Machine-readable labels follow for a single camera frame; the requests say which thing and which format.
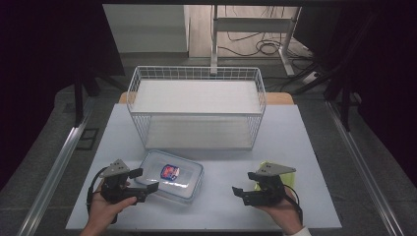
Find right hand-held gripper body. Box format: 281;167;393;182
248;162;297;207

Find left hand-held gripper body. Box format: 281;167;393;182
98;159;148;205

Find clear lidded plastic container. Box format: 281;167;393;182
135;149;205;205

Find white wire shelf rack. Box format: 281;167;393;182
126;65;268;151

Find person's right hand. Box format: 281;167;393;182
257;193;304;234

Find person's left hand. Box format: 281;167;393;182
88;190;138;232

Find black floor plate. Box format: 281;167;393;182
76;127;100;151

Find wooden board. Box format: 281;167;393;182
117;91;295;106

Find black stand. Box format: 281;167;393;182
323;75;356;132
73;65;129;129

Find white power strip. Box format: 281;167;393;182
301;71;321;85

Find dark curtain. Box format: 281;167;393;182
0;0;126;191
294;0;417;188

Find white cabinet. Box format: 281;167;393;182
102;3;191;55

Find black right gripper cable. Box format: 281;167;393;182
283;184;304;226

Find metal rail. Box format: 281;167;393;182
326;99;406;236
16;97;96;236

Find black floor cables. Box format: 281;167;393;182
217;5;316;61

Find white metal desk frame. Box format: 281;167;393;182
209;4;303;78

